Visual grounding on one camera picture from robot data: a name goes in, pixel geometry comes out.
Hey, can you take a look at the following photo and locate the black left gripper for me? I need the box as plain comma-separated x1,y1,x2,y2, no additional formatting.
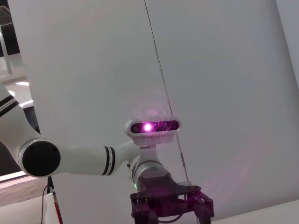
129,174,214,224

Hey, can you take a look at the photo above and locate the grey left gripper cable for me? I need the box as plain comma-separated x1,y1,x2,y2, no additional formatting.
158,181,192,222

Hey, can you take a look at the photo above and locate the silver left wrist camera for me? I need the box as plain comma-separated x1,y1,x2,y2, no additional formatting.
124,116,182,144

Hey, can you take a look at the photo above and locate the thin black cable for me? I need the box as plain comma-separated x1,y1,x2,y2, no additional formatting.
40,176,56,224

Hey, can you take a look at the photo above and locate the clear acrylic post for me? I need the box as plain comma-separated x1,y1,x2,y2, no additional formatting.
0,30,14,76

